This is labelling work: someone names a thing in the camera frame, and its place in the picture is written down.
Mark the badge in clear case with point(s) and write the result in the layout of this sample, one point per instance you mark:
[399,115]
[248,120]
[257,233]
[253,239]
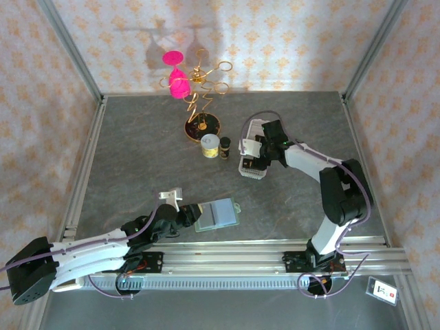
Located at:
[381,290]

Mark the aluminium mounting rail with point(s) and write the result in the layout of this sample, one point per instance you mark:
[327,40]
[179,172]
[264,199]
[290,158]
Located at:
[223,258]

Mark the white plastic card basket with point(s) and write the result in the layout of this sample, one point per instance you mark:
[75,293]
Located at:
[252,175]

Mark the aluminium table side rail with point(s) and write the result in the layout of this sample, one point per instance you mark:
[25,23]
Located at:
[366,144]
[84,165]

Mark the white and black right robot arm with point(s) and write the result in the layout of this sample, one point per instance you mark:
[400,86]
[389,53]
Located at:
[343,192]

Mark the white digital thermometer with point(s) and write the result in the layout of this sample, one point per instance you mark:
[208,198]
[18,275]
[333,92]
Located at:
[68,287]

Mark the pink wine glass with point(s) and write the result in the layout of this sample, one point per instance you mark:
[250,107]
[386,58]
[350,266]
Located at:
[178,86]

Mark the small black bottle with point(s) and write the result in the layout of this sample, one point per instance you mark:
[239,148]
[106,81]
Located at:
[225,148]

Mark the aluminium frame post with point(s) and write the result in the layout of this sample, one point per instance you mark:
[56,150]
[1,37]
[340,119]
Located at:
[72,51]
[371,51]

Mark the yellow can with white lid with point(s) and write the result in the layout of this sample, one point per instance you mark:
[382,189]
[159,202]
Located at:
[210,146]

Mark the stack of credit cards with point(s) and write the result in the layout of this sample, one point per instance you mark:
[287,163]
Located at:
[255,129]

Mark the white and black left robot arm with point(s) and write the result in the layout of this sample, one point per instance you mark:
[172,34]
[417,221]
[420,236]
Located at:
[86,254]

